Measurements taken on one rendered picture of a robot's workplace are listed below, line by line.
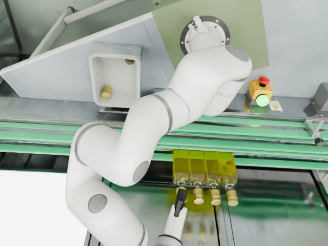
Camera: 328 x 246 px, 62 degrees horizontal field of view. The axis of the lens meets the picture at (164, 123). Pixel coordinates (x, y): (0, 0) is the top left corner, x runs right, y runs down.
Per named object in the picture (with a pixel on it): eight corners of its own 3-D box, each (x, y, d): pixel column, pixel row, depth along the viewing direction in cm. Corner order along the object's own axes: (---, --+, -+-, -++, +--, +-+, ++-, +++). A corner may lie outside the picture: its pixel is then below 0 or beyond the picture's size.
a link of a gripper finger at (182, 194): (183, 209, 86) (187, 191, 90) (184, 204, 83) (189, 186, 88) (173, 206, 86) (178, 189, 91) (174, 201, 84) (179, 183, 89)
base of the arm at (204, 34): (173, 25, 82) (172, 51, 71) (211, 4, 77) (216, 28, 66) (195, 64, 91) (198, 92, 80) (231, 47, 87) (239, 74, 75)
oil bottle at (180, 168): (172, 143, 112) (172, 187, 97) (173, 133, 108) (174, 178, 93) (185, 144, 112) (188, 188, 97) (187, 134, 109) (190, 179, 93)
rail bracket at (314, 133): (299, 120, 103) (313, 146, 93) (307, 105, 98) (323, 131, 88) (309, 121, 103) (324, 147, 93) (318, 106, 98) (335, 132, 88)
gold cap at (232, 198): (224, 194, 95) (226, 206, 92) (226, 189, 92) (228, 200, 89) (235, 195, 95) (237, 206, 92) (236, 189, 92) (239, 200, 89)
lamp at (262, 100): (254, 102, 104) (256, 107, 102) (257, 93, 101) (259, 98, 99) (265, 103, 104) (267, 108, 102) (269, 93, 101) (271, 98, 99)
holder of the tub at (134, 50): (100, 101, 114) (96, 113, 109) (93, 41, 96) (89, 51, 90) (141, 104, 115) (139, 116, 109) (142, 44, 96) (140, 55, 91)
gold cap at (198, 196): (192, 193, 94) (192, 204, 91) (193, 187, 92) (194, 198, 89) (202, 193, 94) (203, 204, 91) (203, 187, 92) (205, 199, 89)
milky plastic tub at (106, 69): (98, 92, 111) (94, 106, 104) (92, 41, 95) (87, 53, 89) (141, 95, 111) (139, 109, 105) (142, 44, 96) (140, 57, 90)
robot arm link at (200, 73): (136, 113, 58) (161, 50, 47) (203, 89, 74) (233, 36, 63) (165, 145, 55) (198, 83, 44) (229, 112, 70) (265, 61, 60)
